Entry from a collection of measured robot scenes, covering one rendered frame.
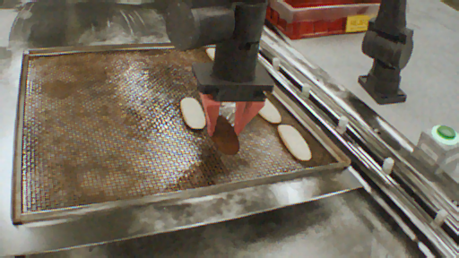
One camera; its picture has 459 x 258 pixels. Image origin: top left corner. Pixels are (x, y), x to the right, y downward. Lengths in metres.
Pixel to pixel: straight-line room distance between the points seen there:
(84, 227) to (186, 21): 0.26
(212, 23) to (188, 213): 0.23
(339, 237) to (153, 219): 0.30
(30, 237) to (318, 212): 0.44
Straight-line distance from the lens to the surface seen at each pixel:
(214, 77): 0.50
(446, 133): 0.77
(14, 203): 0.51
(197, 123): 0.64
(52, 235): 0.47
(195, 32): 0.41
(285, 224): 0.63
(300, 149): 0.63
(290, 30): 1.22
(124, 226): 0.47
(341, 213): 0.66
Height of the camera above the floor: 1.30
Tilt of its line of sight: 37 degrees down
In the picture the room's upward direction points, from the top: straight up
